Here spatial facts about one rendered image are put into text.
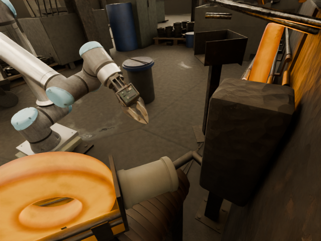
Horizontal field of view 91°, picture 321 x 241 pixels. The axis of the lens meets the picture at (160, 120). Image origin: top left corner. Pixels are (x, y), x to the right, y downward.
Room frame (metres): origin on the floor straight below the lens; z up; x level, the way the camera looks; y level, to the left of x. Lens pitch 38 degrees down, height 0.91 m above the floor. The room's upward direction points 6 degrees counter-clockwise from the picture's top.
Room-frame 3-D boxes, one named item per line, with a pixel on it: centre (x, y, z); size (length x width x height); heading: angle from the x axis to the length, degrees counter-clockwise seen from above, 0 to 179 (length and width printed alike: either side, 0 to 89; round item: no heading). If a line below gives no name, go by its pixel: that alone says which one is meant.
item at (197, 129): (0.95, -0.37, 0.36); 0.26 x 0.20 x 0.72; 178
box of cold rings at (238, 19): (3.00, -1.36, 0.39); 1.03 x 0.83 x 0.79; 57
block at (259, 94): (0.18, -0.13, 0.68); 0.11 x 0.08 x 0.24; 53
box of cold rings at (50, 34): (3.64, 1.60, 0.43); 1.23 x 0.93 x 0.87; 141
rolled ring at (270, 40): (0.38, -0.27, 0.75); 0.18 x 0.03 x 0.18; 143
